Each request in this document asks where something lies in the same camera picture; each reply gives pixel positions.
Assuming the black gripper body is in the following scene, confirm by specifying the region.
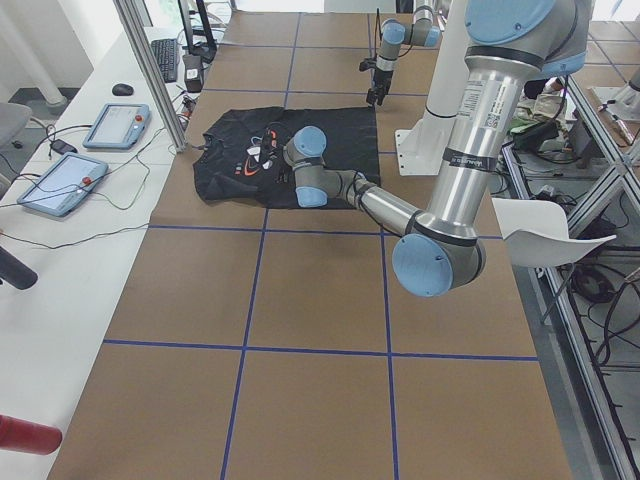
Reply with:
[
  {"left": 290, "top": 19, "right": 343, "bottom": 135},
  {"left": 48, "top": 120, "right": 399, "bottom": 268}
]
[
  {"left": 274, "top": 163, "right": 295, "bottom": 184},
  {"left": 368, "top": 67, "right": 393, "bottom": 99}
]

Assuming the black printed t-shirt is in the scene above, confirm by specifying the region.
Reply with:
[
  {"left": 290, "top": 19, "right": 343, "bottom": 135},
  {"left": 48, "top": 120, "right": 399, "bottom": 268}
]
[{"left": 193, "top": 107, "right": 381, "bottom": 209}]

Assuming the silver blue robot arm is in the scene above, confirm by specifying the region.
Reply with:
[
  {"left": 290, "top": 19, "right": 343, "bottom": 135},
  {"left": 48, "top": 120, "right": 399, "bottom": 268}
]
[
  {"left": 359, "top": 0, "right": 443, "bottom": 106},
  {"left": 283, "top": 1, "right": 593, "bottom": 297}
]

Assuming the black power adapter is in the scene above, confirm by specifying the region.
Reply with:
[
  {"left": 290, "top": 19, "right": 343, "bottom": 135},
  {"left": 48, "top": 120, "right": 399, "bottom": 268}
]
[{"left": 182, "top": 54, "right": 204, "bottom": 93}]

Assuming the black keyboard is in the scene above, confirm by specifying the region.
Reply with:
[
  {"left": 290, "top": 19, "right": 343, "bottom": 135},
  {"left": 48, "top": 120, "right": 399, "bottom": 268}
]
[{"left": 150, "top": 38, "right": 179, "bottom": 83}]

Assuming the far blue teach pendant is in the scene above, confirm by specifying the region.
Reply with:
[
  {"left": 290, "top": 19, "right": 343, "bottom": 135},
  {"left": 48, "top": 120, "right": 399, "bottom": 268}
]
[{"left": 83, "top": 103, "right": 151, "bottom": 150}]

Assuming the blue teach pendant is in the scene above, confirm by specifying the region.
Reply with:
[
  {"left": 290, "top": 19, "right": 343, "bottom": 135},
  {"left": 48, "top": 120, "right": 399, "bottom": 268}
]
[
  {"left": 17, "top": 152, "right": 109, "bottom": 217},
  {"left": 83, "top": 103, "right": 151, "bottom": 150}
]

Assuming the brown paper table cover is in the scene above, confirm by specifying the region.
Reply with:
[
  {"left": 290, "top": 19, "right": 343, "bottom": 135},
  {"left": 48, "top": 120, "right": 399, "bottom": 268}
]
[{"left": 47, "top": 12, "right": 574, "bottom": 480}]

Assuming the black computer mouse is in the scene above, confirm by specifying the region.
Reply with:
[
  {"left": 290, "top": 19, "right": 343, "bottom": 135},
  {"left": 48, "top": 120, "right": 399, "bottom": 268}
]
[{"left": 111, "top": 83, "right": 135, "bottom": 97}]

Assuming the white plastic chair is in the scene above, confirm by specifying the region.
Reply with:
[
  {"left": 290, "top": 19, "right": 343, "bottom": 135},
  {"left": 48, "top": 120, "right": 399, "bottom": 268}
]
[{"left": 492, "top": 198, "right": 616, "bottom": 268}]

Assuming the near blue teach pendant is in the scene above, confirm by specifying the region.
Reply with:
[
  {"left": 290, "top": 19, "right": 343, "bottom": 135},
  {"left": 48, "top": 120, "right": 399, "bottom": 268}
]
[{"left": 17, "top": 152, "right": 109, "bottom": 217}]

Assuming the red cylinder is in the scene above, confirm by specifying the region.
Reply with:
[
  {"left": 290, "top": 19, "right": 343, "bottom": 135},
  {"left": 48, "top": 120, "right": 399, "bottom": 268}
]
[{"left": 1, "top": 415, "right": 63, "bottom": 455}]

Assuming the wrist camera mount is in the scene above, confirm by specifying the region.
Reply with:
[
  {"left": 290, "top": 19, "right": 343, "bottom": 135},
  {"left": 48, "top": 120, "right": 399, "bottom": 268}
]
[{"left": 359, "top": 57, "right": 376, "bottom": 72}]

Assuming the black pendant cable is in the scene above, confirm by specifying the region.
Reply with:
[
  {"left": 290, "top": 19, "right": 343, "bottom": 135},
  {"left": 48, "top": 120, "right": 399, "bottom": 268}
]
[{"left": 0, "top": 124, "right": 176, "bottom": 250}]

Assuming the aluminium frame post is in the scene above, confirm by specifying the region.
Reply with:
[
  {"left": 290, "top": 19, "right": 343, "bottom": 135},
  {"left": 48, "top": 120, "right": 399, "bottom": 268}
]
[{"left": 113, "top": 0, "right": 187, "bottom": 153}]

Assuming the black cylinder handle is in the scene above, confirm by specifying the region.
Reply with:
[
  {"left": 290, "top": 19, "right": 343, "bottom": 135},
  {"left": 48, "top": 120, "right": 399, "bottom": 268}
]
[{"left": 0, "top": 248, "right": 38, "bottom": 290}]

